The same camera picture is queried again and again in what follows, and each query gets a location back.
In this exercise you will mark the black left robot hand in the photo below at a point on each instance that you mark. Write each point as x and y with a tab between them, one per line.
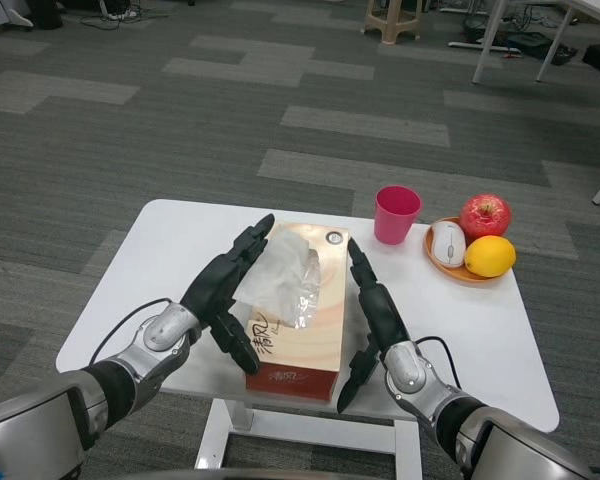
212	285

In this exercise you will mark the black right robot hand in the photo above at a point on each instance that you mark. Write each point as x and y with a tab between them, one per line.
385	320

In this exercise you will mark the tan and red tissue box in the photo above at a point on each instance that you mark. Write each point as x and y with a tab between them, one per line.
325	310

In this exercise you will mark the white tissue sheet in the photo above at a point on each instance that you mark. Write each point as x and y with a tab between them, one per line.
280	275

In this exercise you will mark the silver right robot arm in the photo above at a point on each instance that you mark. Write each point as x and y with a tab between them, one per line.
410	370

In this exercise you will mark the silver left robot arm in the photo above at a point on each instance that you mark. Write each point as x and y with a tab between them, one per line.
165	335

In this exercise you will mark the orange plate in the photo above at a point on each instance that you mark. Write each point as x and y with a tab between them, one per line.
447	274

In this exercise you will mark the pink plastic cup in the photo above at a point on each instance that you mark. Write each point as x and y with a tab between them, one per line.
395	227

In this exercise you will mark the white computer mouse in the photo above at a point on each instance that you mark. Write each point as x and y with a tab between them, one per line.
447	245

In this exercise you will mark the yellow lemon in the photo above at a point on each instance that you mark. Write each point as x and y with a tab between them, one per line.
490	257

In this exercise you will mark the red apple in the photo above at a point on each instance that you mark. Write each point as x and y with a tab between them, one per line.
485	217

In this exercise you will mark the silver robot chest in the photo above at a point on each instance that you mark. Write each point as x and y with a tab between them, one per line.
230	476

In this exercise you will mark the white power strip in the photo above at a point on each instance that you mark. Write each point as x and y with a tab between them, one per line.
119	15

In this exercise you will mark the white desk with black equipment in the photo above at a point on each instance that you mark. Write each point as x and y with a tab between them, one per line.
465	45

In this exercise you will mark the beige plastic stool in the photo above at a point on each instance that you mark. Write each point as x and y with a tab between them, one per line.
390	34

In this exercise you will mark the large white table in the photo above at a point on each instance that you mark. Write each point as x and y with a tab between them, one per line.
490	45

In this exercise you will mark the black bag on floor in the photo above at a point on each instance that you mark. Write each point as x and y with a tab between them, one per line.
535	45

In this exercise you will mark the white room divider panel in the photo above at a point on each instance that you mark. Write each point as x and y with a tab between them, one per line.
22	17

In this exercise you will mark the white table base frame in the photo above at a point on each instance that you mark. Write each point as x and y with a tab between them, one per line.
212	435

